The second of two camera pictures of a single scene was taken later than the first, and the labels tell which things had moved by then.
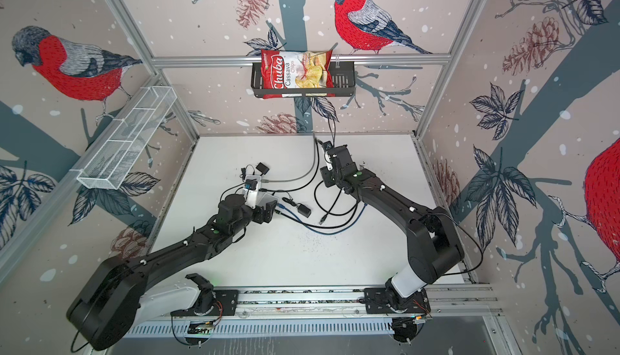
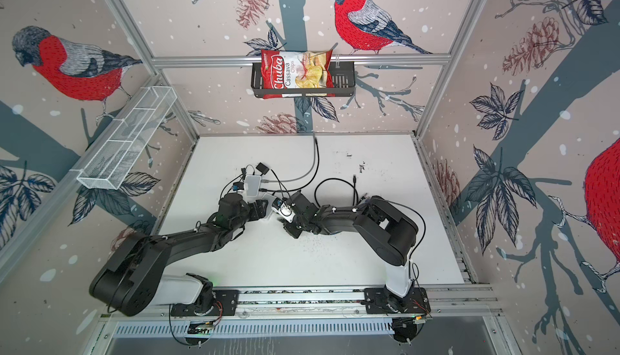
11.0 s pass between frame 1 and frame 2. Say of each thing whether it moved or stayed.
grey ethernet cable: stayed
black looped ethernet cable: stayed
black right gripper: moved
